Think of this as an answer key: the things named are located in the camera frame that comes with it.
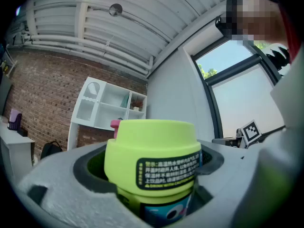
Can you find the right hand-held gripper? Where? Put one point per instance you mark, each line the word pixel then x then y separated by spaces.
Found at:
pixel 251 133

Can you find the black head-worn camera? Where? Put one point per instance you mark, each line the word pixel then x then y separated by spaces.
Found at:
pixel 221 25

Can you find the round ceiling dome sensor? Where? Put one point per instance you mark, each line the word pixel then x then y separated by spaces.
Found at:
pixel 115 9

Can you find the person's head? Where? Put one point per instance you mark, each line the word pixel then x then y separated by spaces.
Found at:
pixel 259 18

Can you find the small black box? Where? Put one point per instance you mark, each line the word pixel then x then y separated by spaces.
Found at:
pixel 22 132

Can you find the dried reddish brown plant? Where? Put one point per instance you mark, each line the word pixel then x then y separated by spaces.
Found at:
pixel 137 102

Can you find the white roller blind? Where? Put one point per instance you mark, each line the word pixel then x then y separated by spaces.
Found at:
pixel 247 98

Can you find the dark framed window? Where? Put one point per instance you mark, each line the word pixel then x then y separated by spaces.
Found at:
pixel 225 58

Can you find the black backpack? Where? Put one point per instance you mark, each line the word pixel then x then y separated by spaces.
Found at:
pixel 51 149

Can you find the perforated file holder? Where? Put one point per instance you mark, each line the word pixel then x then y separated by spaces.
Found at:
pixel 14 120

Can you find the white side table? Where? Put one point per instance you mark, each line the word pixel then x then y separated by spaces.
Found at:
pixel 14 141

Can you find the bundle of white ceiling pipes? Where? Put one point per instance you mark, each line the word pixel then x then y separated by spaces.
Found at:
pixel 83 46

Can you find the white bubble vase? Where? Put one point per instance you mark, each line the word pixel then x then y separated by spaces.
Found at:
pixel 136 108

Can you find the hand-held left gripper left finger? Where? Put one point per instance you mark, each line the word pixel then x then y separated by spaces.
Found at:
pixel 59 186

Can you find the teal box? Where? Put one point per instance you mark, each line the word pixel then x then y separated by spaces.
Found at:
pixel 125 100

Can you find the colourful patterned can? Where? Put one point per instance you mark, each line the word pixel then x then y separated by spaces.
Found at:
pixel 152 148

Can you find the ribbed glass cabinet door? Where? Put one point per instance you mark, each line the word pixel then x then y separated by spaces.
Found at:
pixel 89 103

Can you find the white cabinet with glass door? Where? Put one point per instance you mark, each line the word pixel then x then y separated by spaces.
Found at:
pixel 114 114

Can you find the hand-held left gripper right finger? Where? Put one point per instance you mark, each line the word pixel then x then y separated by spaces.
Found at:
pixel 225 174

